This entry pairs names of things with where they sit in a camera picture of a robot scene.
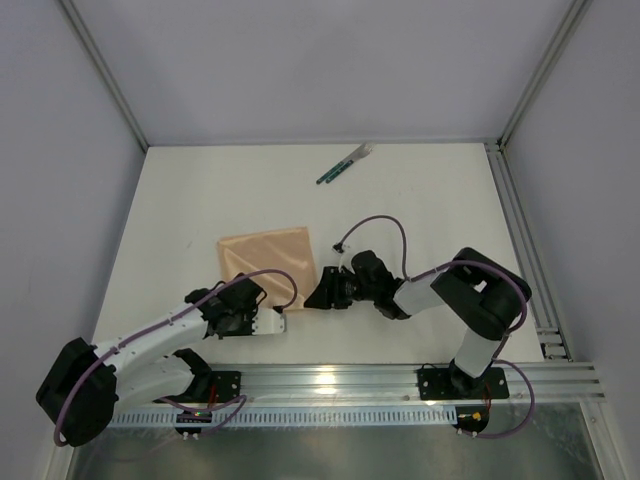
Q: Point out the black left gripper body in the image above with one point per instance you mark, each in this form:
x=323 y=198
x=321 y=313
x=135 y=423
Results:
x=245 y=320

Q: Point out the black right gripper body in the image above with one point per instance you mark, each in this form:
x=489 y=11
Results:
x=332 y=288

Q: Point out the peach satin napkin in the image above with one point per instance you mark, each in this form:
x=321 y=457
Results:
x=288 y=250

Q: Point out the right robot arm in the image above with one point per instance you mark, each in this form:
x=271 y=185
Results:
x=488 y=298

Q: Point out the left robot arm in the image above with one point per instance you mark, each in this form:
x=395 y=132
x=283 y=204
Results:
x=89 y=384

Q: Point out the left controller board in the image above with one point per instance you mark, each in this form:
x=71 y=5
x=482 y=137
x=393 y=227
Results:
x=189 y=425

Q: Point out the controller board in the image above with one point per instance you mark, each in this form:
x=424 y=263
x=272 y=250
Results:
x=189 y=425
x=471 y=420

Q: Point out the right controller board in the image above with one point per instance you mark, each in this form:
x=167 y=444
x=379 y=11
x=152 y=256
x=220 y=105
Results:
x=471 y=420

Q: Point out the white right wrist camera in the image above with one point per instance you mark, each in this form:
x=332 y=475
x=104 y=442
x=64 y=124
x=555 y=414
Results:
x=342 y=251

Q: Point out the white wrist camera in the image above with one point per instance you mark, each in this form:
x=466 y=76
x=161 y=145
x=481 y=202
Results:
x=342 y=251
x=268 y=322

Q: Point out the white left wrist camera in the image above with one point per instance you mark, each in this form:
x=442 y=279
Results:
x=268 y=322

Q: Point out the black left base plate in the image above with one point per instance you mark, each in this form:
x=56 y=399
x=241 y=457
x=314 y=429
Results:
x=215 y=387

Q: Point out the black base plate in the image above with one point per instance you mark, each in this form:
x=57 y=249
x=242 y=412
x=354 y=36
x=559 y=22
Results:
x=215 y=387
x=450 y=383

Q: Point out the white slotted cable duct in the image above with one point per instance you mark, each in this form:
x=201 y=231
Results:
x=297 y=417

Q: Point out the green handled knife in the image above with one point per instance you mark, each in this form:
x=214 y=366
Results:
x=339 y=168

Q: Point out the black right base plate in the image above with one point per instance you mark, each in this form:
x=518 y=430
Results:
x=450 y=383

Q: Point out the right side frame rail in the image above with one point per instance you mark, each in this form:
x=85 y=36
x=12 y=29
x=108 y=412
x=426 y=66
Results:
x=544 y=311

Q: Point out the aluminium frame rail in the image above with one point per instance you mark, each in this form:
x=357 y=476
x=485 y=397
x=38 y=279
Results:
x=394 y=384

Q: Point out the left back frame post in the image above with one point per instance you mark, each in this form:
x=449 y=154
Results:
x=89 y=45

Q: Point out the frame post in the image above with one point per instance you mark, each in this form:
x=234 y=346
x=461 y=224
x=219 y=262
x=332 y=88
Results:
x=89 y=45
x=562 y=35

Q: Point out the right back frame post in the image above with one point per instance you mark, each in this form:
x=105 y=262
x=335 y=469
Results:
x=562 y=35

